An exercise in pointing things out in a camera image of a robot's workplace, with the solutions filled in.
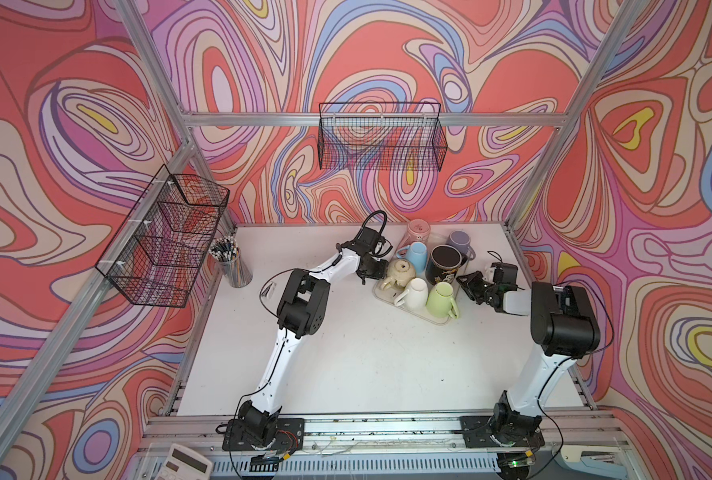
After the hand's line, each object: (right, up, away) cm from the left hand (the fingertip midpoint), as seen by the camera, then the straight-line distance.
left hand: (388, 272), depth 104 cm
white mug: (+7, -7, -13) cm, 16 cm away
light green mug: (+14, -8, -16) cm, 23 cm away
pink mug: (+10, +14, -2) cm, 18 cm away
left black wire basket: (-62, +10, -26) cm, 68 cm away
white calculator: (-50, -42, -37) cm, 75 cm away
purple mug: (+26, +11, 0) cm, 29 cm away
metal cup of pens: (-51, +7, -15) cm, 54 cm away
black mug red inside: (+17, +4, -10) cm, 20 cm away
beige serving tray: (-1, -8, -6) cm, 9 cm away
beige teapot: (+3, +1, -9) cm, 9 cm away
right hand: (+24, -4, -2) cm, 25 cm away
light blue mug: (+9, +7, -5) cm, 12 cm away
